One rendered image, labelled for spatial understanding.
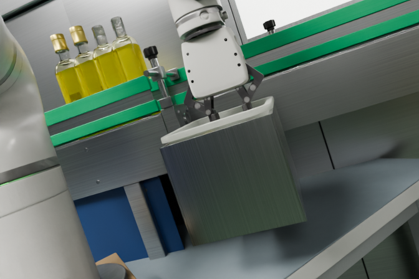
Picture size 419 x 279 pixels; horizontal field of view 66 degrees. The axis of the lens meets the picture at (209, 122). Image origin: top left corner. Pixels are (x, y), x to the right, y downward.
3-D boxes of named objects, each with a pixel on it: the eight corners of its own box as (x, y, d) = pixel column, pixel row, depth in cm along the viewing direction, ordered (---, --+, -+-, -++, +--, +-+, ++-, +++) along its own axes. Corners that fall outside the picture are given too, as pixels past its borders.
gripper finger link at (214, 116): (213, 97, 57) (225, 132, 57) (196, 103, 58) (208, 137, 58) (209, 98, 54) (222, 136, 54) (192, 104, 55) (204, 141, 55)
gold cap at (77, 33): (90, 42, 85) (85, 26, 85) (83, 40, 82) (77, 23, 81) (79, 47, 86) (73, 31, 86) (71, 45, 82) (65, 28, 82)
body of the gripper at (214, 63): (234, 21, 57) (254, 81, 57) (181, 42, 59) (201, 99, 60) (227, 13, 49) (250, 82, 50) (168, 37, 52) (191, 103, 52)
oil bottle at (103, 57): (144, 119, 86) (117, 42, 84) (135, 121, 80) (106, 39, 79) (126, 125, 87) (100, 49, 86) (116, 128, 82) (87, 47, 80)
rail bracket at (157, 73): (190, 100, 75) (173, 49, 74) (166, 106, 59) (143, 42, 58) (178, 104, 76) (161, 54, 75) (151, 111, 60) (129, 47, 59)
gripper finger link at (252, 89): (255, 83, 55) (267, 119, 56) (238, 88, 56) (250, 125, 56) (254, 83, 52) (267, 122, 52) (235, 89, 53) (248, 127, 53)
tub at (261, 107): (286, 136, 65) (273, 94, 64) (290, 165, 43) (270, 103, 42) (206, 159, 69) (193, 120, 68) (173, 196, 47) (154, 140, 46)
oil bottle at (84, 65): (126, 125, 87) (99, 50, 86) (115, 128, 82) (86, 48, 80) (108, 131, 89) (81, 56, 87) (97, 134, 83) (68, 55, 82)
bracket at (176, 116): (198, 130, 74) (188, 101, 73) (187, 137, 65) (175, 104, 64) (184, 134, 75) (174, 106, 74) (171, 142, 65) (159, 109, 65)
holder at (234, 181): (296, 167, 70) (274, 99, 69) (307, 221, 44) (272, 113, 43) (222, 186, 74) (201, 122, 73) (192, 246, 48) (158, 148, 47)
